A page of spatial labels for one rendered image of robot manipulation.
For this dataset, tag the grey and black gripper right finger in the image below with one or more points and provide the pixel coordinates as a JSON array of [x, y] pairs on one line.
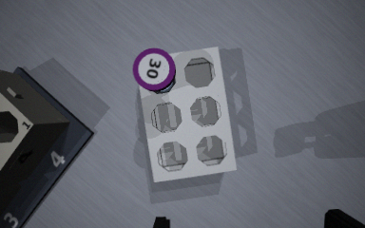
[[336, 218]]

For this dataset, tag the white tube rack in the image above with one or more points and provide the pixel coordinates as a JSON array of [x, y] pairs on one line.
[[172, 134]]

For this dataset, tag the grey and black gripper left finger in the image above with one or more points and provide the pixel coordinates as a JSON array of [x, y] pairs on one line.
[[161, 222]]

